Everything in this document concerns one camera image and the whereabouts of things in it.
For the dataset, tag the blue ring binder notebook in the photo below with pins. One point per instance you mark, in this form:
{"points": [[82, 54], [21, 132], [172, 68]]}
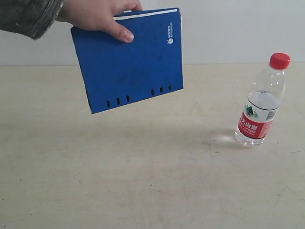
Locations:
{"points": [[117, 73]]}

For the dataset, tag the person's bare hand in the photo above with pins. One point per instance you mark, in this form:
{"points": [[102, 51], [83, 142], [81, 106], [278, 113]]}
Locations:
{"points": [[98, 15]]}

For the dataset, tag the grey jacket sleeve forearm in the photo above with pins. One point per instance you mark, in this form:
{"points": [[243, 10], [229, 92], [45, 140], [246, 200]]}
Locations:
{"points": [[31, 18]]}

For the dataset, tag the clear plastic water bottle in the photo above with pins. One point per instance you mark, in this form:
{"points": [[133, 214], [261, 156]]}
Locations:
{"points": [[263, 102]]}

